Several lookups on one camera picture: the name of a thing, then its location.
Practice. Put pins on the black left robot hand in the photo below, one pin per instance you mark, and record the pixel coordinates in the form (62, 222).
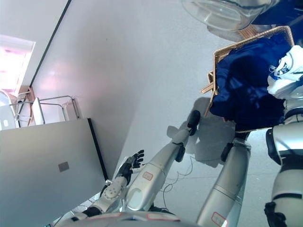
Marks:
(126, 170)

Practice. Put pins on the white garment with blue print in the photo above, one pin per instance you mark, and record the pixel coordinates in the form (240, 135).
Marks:
(288, 85)

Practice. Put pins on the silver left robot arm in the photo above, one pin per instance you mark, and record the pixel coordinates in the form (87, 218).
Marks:
(111, 191)

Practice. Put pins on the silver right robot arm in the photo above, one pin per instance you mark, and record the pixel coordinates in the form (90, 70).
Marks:
(286, 142)

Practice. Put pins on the brown wicker laundry basket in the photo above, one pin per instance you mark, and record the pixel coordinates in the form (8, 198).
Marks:
(216, 71)

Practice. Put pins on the round washing machine door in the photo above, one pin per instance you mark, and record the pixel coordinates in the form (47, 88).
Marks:
(225, 11)

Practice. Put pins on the grey front-load washing machine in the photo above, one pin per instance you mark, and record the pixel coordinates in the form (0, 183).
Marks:
(284, 11)

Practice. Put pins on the silver left robot leg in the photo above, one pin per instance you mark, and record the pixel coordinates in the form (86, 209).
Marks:
(151, 172)

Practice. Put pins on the grey robot torso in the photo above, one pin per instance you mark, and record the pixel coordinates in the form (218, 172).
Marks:
(118, 221)

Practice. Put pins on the chrome metal rack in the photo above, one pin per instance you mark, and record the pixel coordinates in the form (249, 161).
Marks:
(76, 108)

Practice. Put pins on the grey flat panel black edge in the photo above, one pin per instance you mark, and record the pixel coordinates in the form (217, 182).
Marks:
(35, 165)

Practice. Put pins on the white flat board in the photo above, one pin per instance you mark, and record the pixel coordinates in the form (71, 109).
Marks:
(38, 111)

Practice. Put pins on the wooden chair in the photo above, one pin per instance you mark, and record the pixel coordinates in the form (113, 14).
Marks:
(26, 89)

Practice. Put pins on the white rounded appliance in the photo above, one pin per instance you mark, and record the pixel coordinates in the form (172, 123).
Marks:
(6, 113)

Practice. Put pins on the dark blue garment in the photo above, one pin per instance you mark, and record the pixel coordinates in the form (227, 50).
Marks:
(243, 82)

